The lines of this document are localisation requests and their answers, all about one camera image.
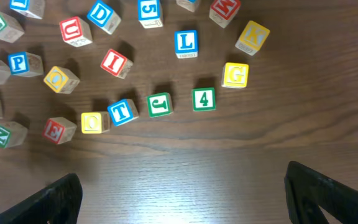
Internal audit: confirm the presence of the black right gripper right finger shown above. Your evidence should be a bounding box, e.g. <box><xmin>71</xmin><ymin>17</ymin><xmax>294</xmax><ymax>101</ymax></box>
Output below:
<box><xmin>284</xmin><ymin>161</ymin><xmax>358</xmax><ymax>224</ymax></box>

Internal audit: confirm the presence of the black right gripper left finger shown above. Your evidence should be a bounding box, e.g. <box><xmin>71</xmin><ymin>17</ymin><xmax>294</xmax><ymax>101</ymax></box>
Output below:
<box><xmin>0</xmin><ymin>173</ymin><xmax>83</xmax><ymax>224</ymax></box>

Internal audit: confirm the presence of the red letter I block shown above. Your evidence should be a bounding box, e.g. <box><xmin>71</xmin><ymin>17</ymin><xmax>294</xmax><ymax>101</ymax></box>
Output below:
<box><xmin>100</xmin><ymin>49</ymin><xmax>134</xmax><ymax>79</ymax></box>

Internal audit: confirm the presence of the red letter E block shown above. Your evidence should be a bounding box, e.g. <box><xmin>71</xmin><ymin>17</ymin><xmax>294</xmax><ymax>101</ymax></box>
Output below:
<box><xmin>42</xmin><ymin>117</ymin><xmax>77</xmax><ymax>144</ymax></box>

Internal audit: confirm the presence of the green letter N block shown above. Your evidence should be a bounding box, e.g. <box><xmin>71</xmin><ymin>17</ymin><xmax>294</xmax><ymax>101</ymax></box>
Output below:
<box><xmin>0</xmin><ymin>121</ymin><xmax>28</xmax><ymax>149</ymax></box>

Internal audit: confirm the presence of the yellow letter O block front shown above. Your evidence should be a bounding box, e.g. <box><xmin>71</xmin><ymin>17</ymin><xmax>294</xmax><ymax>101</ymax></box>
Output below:
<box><xmin>81</xmin><ymin>111</ymin><xmax>111</xmax><ymax>134</ymax></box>

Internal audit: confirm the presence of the yellow letter o block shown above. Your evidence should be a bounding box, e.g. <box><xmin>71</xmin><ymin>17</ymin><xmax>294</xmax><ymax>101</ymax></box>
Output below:
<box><xmin>81</xmin><ymin>111</ymin><xmax>111</xmax><ymax>134</ymax></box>
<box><xmin>44</xmin><ymin>66</ymin><xmax>80</xmax><ymax>94</ymax></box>

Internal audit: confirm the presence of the blue letter T block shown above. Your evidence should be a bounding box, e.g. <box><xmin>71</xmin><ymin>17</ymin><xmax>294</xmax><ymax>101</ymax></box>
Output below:
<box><xmin>107</xmin><ymin>99</ymin><xmax>139</xmax><ymax>126</ymax></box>

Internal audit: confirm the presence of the yellow letter O block middle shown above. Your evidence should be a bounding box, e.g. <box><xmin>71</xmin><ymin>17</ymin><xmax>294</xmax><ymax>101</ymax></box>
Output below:
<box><xmin>44</xmin><ymin>66</ymin><xmax>80</xmax><ymax>94</ymax></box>

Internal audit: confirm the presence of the yellow letter G block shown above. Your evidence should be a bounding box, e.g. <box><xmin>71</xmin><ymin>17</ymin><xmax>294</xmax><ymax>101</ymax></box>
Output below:
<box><xmin>221</xmin><ymin>62</ymin><xmax>249</xmax><ymax>88</ymax></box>

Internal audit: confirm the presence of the green number 4 block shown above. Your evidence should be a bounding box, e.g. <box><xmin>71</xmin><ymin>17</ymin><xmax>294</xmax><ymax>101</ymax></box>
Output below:
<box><xmin>192</xmin><ymin>87</ymin><xmax>216</xmax><ymax>111</ymax></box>

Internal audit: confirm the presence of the green letter J block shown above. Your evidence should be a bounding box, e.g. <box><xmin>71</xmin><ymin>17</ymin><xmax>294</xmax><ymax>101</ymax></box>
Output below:
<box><xmin>146</xmin><ymin>92</ymin><xmax>173</xmax><ymax>118</ymax></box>

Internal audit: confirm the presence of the blue letter P block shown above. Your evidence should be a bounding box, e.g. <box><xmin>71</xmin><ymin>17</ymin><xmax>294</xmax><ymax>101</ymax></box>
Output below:
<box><xmin>7</xmin><ymin>52</ymin><xmax>44</xmax><ymax>77</ymax></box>

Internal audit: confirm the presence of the yellow letter K block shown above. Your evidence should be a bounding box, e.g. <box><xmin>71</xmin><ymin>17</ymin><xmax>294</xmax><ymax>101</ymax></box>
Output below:
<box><xmin>235</xmin><ymin>21</ymin><xmax>270</xmax><ymax>56</ymax></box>

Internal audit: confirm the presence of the blue letter l block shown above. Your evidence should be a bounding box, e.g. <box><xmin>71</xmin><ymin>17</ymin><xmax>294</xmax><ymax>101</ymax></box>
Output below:
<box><xmin>174</xmin><ymin>30</ymin><xmax>198</xmax><ymax>58</ymax></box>
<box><xmin>9</xmin><ymin>0</ymin><xmax>45</xmax><ymax>19</ymax></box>

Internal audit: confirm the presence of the green letter Z block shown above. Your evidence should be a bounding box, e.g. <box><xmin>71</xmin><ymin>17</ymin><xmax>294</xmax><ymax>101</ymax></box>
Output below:
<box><xmin>0</xmin><ymin>11</ymin><xmax>25</xmax><ymax>43</ymax></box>

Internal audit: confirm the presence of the red letter M block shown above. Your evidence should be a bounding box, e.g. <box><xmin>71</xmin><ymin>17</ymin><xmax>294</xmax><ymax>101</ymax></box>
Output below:
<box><xmin>209</xmin><ymin>0</ymin><xmax>241</xmax><ymax>28</ymax></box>

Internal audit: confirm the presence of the blue letter D block left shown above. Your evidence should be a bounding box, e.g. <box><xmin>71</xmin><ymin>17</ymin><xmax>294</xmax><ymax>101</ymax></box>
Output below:
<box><xmin>87</xmin><ymin>0</ymin><xmax>121</xmax><ymax>35</ymax></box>

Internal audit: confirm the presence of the blue letter d block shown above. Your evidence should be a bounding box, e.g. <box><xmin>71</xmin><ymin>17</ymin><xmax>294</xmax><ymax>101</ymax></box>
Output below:
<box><xmin>87</xmin><ymin>0</ymin><xmax>121</xmax><ymax>35</ymax></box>
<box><xmin>176</xmin><ymin>0</ymin><xmax>201</xmax><ymax>12</ymax></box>

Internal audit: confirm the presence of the blue letter L block back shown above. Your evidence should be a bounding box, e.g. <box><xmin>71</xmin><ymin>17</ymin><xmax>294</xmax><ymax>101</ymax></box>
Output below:
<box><xmin>9</xmin><ymin>0</ymin><xmax>45</xmax><ymax>19</ymax></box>

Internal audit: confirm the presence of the blue letter D block right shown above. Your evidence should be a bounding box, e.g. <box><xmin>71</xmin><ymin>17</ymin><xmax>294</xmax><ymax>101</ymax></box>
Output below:
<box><xmin>176</xmin><ymin>0</ymin><xmax>201</xmax><ymax>12</ymax></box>

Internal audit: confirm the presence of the blue number 5 block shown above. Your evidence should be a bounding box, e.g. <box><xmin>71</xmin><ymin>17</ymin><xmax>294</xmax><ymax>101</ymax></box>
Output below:
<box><xmin>137</xmin><ymin>0</ymin><xmax>163</xmax><ymax>29</ymax></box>

